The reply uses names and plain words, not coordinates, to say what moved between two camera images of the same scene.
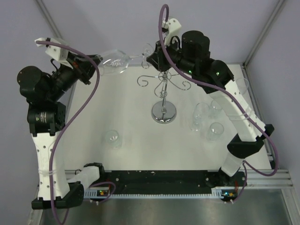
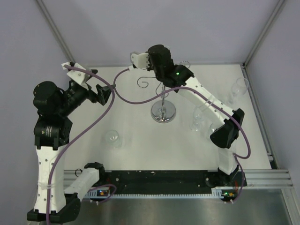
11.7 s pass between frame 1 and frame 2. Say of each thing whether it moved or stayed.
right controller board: stayed
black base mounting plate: stayed
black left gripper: moved
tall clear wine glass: stayed
